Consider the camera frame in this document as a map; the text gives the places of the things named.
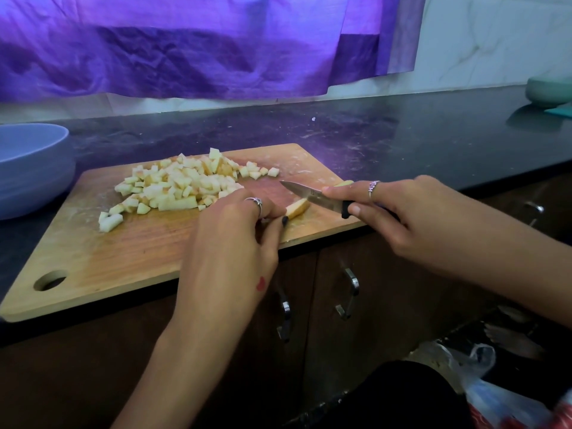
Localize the pile of diced potato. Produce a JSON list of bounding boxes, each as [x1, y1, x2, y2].
[[98, 147, 282, 234]]

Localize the person's right forearm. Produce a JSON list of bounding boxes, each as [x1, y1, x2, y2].
[[527, 241, 572, 329]]

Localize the blue bowl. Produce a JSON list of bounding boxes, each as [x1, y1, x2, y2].
[[0, 123, 77, 222]]

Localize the person's left hand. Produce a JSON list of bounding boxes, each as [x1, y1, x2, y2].
[[174, 189, 290, 331]]

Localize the person's right hand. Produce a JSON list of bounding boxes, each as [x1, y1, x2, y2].
[[322, 175, 546, 300]]

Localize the black handled knife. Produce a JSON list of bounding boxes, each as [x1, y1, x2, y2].
[[279, 179, 399, 222]]

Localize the person's dark trousers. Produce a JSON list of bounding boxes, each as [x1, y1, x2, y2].
[[331, 360, 479, 429]]

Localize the green bowl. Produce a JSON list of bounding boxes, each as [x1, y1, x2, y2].
[[524, 77, 572, 108]]

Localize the purple cloth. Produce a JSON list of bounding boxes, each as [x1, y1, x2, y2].
[[0, 0, 428, 104]]

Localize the metal cabinet handle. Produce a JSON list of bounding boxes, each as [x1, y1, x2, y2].
[[334, 266, 362, 321], [274, 290, 294, 343]]

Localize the red and white plastic bag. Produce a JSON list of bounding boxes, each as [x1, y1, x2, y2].
[[406, 339, 572, 429]]

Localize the tan potato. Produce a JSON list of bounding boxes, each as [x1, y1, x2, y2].
[[284, 197, 313, 220]]

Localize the wooden cutting board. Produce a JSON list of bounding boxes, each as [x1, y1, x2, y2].
[[0, 142, 366, 324]]

